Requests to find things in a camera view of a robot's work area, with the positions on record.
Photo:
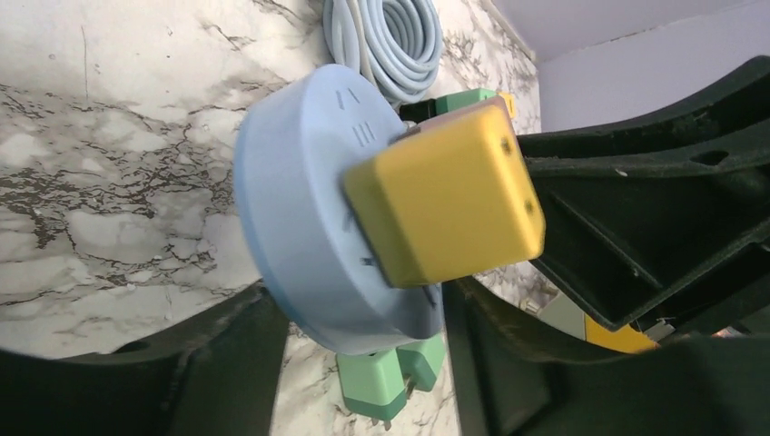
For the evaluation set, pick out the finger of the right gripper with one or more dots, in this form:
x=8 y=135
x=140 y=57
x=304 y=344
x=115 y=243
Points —
x=692 y=251
x=731 y=104

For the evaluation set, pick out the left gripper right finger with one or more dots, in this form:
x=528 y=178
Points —
x=516 y=375

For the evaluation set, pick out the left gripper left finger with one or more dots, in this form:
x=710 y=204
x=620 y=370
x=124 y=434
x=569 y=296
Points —
x=215 y=373

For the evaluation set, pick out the green plug adapter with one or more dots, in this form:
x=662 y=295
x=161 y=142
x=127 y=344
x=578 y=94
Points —
x=421 y=363
x=375 y=385

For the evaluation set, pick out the round blue power socket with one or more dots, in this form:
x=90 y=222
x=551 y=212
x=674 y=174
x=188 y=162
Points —
x=291 y=151

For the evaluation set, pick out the yellow plug adapter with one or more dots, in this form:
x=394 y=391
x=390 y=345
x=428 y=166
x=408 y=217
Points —
x=452 y=200

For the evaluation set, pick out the pink plug adapter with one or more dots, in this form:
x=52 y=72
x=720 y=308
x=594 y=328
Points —
x=496 y=103

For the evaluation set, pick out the cream cylinder with orange lid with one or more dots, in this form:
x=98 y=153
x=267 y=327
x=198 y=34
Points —
x=563 y=314

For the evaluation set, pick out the yellow adapter on rear strip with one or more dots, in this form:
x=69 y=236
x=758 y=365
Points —
x=510 y=103

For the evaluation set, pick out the green adapter on rear strip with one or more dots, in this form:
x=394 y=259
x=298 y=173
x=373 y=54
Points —
x=450 y=102

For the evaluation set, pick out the black power strip rear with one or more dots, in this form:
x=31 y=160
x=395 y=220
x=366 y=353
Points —
x=418 y=112

